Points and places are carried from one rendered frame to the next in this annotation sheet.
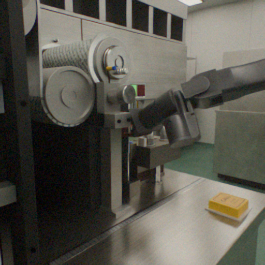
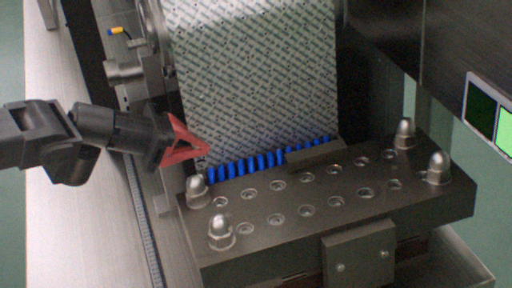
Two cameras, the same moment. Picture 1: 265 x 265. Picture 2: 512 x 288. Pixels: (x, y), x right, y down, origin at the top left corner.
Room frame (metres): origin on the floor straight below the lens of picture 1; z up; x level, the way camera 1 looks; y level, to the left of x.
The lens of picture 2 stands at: (1.16, -0.57, 1.60)
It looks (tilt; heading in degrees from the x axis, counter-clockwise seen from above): 35 degrees down; 124
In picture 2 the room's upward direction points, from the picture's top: 7 degrees counter-clockwise
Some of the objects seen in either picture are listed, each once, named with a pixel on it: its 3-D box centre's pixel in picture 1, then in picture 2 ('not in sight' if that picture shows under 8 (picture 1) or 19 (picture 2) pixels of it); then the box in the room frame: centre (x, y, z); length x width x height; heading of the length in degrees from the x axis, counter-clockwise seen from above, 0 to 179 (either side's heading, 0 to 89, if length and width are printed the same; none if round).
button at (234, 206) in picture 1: (228, 204); not in sight; (0.56, -0.24, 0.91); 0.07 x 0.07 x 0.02; 47
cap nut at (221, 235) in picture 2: (164, 132); (219, 229); (0.77, -0.11, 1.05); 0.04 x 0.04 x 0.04
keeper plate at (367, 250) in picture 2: not in sight; (359, 262); (0.92, -0.01, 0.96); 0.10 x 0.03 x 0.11; 47
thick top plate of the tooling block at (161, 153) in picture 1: (119, 143); (322, 205); (0.85, 0.04, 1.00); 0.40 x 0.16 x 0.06; 47
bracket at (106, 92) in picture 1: (115, 149); (154, 135); (0.55, 0.04, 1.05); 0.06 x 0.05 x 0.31; 47
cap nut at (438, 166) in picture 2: not in sight; (439, 165); (0.99, 0.13, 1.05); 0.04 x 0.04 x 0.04
